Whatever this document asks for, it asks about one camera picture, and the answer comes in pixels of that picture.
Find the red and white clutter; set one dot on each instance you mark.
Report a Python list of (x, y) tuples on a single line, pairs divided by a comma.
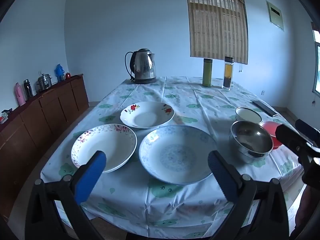
[(5, 117)]

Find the pink floral rim plate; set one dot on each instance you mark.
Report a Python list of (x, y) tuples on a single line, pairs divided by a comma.
[(107, 142)]

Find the blue patterned plate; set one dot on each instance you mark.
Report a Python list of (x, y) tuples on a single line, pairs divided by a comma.
[(175, 155)]

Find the black smartphone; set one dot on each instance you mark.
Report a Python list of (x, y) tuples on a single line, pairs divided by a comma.
[(265, 108)]

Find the pink thermos flask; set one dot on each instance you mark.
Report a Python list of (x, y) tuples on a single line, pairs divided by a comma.
[(20, 95)]

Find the red plastic bowl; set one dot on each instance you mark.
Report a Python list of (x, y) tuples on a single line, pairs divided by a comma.
[(268, 128)]

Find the small red jar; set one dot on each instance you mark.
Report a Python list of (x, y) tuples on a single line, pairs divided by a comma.
[(68, 75)]

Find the white enamel bowl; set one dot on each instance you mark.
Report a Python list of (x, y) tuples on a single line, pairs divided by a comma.
[(247, 115)]

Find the brown wooden sideboard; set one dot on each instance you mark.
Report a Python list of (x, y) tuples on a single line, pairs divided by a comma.
[(50, 110)]

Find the window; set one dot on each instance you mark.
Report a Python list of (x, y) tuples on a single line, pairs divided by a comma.
[(317, 62)]

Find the black thermos flask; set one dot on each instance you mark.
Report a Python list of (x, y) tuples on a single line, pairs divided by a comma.
[(28, 88)]

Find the red flower white plate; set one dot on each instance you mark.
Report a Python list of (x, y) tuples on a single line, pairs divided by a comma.
[(147, 116)]

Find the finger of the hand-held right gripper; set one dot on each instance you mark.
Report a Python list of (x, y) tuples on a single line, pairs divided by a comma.
[(287, 135), (307, 130)]

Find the steel pressure cooker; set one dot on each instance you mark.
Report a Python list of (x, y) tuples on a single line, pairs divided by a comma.
[(44, 82)]

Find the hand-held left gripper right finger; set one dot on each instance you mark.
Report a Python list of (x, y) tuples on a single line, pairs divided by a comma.
[(220, 172)]

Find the white wall panel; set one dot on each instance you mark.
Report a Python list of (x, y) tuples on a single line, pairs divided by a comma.
[(275, 16)]

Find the green thermos bottle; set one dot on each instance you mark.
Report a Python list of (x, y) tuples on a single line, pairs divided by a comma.
[(207, 72)]

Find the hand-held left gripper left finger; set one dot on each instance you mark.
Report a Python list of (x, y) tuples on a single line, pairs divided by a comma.
[(90, 175)]

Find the stainless steel electric kettle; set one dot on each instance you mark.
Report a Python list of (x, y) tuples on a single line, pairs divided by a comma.
[(142, 67)]

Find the person's right forearm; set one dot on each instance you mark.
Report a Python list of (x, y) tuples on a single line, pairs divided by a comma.
[(310, 210)]

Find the green cloud print tablecloth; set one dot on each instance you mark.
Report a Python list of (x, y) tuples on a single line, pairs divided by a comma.
[(200, 110)]

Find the glass tea bottle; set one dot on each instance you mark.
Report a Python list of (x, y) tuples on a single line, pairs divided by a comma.
[(227, 75)]

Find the stainless steel bowl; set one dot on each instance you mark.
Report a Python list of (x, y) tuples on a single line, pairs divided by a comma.
[(250, 137)]

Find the bamboo window blind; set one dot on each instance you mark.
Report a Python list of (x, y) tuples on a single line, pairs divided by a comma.
[(217, 25)]

